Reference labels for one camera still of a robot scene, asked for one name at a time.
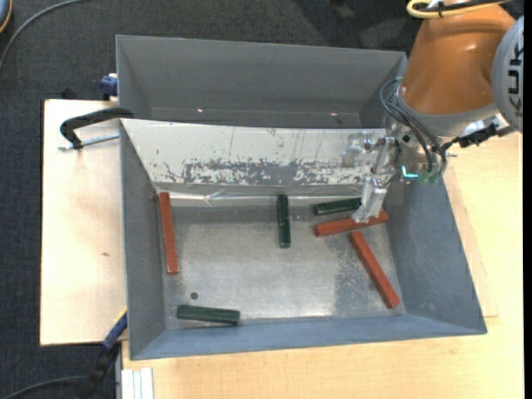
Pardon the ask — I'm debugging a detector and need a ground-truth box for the black cylinder on white bracket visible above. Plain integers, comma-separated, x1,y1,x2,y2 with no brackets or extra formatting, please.
446,114,515,159

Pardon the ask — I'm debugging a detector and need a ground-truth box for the red-brown flat block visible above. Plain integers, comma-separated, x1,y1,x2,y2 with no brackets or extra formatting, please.
347,230,401,310
313,209,391,238
157,191,180,276

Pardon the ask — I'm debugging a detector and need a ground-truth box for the dark green flat block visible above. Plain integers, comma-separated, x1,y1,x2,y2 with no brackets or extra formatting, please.
276,193,293,249
312,196,362,217
176,303,242,327

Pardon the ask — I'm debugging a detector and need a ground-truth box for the grey metal bin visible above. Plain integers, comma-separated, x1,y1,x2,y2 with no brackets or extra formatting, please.
115,34,488,362

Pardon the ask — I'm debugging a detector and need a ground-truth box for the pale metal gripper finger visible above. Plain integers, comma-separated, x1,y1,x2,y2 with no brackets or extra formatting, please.
351,176,378,224
368,179,391,219

